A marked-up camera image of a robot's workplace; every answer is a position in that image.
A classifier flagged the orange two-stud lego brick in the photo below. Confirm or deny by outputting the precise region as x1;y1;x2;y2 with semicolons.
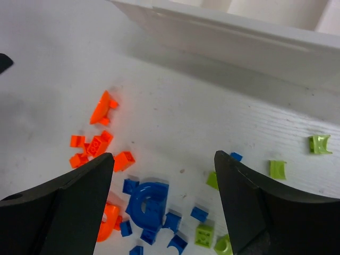
86;130;114;158

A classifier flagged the blue small lego brick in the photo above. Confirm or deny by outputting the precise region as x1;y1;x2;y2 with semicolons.
190;206;208;223

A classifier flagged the large blue arch lego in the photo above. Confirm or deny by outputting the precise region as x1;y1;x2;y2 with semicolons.
125;182;169;232

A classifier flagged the orange arch lego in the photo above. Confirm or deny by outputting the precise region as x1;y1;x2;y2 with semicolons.
97;203;120;242

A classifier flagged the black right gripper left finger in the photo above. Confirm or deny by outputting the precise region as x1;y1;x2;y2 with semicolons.
1;152;114;254

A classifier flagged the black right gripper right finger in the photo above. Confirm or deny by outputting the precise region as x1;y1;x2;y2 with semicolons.
214;150;339;254

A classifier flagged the white divided sorting tray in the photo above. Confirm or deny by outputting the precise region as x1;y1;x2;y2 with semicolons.
114;1;339;91

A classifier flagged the green curved lego piece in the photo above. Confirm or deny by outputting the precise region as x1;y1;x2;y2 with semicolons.
308;135;332;155
269;160;286;180

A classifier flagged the green square lego brick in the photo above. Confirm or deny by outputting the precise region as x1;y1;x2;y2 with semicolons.
194;224;214;248

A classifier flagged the orange round dish lego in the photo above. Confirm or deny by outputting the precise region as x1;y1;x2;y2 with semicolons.
89;90;119;126

